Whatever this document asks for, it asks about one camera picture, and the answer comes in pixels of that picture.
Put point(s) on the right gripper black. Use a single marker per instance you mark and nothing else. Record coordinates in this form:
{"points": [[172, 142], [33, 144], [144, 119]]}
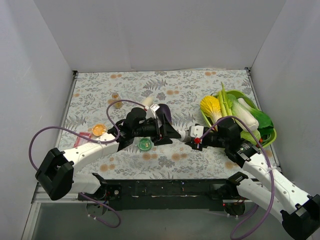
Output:
{"points": [[195, 139]]}

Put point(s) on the green celery stalk toy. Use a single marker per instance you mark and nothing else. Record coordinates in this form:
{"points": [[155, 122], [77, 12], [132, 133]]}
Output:
{"points": [[226, 101]]}

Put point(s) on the green plastic basket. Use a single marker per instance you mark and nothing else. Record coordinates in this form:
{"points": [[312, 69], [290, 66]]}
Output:
{"points": [[265, 140]]}

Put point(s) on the aluminium frame rail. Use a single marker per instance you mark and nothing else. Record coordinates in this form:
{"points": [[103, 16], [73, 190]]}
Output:
{"points": [[41, 197]]}

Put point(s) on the green leafy vegetable toy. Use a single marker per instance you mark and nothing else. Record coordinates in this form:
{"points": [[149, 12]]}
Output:
{"points": [[265, 126]]}

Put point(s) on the orange round pill container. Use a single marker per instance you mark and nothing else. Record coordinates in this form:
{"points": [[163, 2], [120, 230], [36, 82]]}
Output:
{"points": [[98, 129]]}

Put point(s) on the pink rectangular pill box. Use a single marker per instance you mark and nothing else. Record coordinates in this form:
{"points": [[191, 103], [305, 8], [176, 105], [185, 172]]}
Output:
{"points": [[80, 140]]}

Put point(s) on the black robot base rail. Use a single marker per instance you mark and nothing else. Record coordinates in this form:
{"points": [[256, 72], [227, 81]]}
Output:
{"points": [[172, 194]]}

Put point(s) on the floral patterned table mat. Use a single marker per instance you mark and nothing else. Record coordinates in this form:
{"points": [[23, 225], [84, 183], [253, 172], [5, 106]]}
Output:
{"points": [[102, 97]]}

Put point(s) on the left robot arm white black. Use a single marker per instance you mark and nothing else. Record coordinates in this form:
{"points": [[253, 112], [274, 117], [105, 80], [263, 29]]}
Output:
{"points": [[59, 174]]}

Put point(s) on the green round pill container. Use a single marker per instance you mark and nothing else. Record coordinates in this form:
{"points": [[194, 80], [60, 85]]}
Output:
{"points": [[145, 144]]}

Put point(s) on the white vitamin B bottle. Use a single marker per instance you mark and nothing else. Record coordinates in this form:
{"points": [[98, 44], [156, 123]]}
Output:
{"points": [[184, 136]]}

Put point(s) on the white eggplant toy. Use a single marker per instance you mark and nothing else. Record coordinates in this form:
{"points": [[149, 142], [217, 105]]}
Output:
{"points": [[148, 101]]}

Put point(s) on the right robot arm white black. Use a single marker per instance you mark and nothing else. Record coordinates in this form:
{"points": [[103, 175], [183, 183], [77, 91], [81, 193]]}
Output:
{"points": [[297, 210]]}

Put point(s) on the purple eggplant toy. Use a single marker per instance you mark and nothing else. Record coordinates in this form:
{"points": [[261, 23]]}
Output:
{"points": [[164, 109]]}

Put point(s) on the round green cabbage toy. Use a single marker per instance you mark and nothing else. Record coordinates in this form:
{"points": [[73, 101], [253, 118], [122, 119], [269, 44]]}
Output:
{"points": [[247, 136]]}

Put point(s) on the yellow napa cabbage toy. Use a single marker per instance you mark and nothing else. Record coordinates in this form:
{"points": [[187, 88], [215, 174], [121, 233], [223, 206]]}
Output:
{"points": [[211, 107]]}

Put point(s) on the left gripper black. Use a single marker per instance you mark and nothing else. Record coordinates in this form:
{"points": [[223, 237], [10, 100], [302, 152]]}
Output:
{"points": [[162, 129]]}

